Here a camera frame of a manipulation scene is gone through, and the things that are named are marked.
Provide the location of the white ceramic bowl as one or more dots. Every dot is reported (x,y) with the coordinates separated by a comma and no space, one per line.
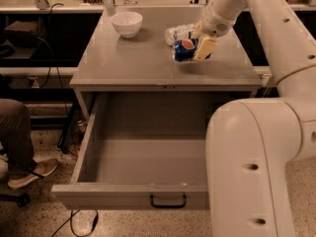
(127,24)

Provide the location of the person leg brown trousers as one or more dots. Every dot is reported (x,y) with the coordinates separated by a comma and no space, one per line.
(15,132)

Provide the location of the grey metal cabinet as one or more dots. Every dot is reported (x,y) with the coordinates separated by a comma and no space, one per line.
(145,62)

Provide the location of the clear plastic water bottle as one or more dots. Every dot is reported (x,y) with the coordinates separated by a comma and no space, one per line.
(181,32)

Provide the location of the grey open top drawer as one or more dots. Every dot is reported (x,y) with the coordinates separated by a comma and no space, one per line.
(139,144)

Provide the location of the black drawer handle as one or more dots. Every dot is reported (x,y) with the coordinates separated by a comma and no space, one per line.
(168,202)

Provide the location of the tan shoe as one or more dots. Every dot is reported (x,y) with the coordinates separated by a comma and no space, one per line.
(42,169)

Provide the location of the blue pepsi can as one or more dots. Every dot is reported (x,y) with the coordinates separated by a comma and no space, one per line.
(187,50)

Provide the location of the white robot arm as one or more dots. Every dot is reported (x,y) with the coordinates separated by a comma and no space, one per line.
(249,142)

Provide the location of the black office chair base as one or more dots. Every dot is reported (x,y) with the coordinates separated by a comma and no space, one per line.
(20,200)

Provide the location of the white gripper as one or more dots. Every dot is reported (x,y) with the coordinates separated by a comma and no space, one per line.
(215,24)

